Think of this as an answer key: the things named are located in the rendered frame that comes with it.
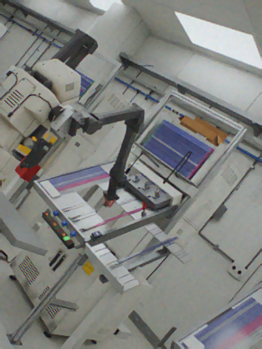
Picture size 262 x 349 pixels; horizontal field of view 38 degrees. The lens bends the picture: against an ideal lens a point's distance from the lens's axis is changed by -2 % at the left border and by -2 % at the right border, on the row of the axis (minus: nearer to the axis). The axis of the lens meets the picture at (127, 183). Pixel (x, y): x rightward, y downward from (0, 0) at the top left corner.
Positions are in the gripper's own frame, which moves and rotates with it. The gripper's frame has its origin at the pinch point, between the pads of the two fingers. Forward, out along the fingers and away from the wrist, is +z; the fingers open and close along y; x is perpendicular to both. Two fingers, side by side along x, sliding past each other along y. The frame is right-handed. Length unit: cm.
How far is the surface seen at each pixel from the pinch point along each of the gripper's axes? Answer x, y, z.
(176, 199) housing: -39.9, -19.3, -7.2
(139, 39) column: -245, 294, -42
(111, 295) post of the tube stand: 28, -50, 20
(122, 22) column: -211, 294, -63
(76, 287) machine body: 26, -13, 49
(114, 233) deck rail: 10.0, -21.1, 3.5
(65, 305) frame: 41, -25, 47
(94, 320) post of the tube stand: 39, -52, 33
